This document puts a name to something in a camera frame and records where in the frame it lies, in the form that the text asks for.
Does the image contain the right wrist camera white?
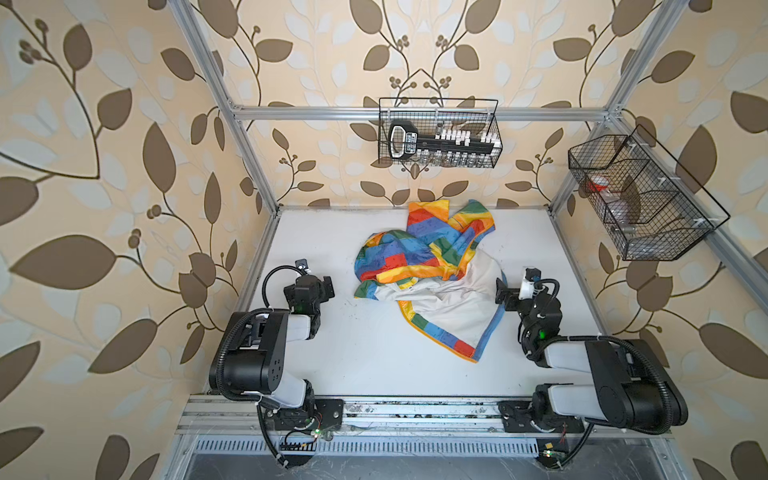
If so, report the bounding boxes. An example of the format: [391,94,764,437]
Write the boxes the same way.
[518,268,541,300]

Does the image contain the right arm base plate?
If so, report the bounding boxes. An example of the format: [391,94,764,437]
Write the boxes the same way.
[497,400,585,434]

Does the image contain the black wire basket back wall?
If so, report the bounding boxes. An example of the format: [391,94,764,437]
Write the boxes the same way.
[378,96,503,169]

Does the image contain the black wire basket right wall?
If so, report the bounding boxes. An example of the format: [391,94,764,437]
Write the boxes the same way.
[568,125,731,262]

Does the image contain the right base cable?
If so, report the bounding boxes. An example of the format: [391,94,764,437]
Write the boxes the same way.
[535,422,595,470]

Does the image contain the black white tool in basket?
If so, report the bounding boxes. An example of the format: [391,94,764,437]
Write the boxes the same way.
[381,120,503,161]

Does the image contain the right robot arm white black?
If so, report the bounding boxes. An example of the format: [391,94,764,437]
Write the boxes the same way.
[495,270,689,435]

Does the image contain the aluminium frame rails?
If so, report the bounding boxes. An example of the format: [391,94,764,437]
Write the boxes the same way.
[161,0,768,480]

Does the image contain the black wire basket wall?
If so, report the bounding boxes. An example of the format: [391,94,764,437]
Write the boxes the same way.
[568,125,731,262]
[378,96,503,169]

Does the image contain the rainbow coloured jacket white lining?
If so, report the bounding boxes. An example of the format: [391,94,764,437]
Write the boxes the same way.
[354,200,507,362]

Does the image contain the base cable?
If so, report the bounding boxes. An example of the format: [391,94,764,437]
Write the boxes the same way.
[256,405,328,469]
[535,422,595,470]

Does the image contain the left base cable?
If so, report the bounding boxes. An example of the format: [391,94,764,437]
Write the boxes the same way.
[256,405,328,469]

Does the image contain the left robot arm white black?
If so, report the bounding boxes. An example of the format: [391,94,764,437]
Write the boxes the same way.
[208,259,335,419]

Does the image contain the red lidded clear container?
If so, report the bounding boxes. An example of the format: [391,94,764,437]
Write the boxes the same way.
[584,175,611,194]

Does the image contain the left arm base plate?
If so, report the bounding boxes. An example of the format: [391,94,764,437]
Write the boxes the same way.
[265,398,345,431]

